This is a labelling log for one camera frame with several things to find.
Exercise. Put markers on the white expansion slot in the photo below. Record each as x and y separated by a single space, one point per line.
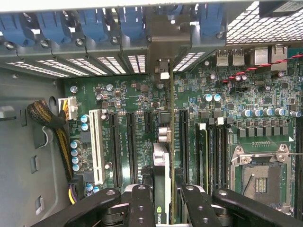
97 146

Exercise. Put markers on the RAM slot with white latches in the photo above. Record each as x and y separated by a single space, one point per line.
202 126
220 156

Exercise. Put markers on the white power connector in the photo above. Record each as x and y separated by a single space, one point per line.
72 106

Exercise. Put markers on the silver USB port block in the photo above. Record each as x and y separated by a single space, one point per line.
222 58
238 57

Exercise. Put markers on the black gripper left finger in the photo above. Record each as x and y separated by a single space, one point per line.
139 208

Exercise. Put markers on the open black PC case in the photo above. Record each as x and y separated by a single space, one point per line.
23 142

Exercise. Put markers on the CPU socket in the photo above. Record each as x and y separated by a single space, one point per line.
260 170

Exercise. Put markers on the thin metal locking lever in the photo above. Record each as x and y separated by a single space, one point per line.
294 154

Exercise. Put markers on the RAM slot with black latches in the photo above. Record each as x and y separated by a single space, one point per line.
212 156
227 156

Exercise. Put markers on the long black expansion slot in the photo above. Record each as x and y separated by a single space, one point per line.
115 151
184 146
132 149

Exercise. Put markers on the blue slot retention clip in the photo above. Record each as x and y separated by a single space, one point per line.
11 28
131 23
174 9
52 26
210 20
93 24

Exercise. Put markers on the green motherboard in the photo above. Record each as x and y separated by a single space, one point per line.
260 104

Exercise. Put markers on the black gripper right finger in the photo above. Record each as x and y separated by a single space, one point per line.
198 208

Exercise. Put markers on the short black expansion slot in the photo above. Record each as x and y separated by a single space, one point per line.
148 121

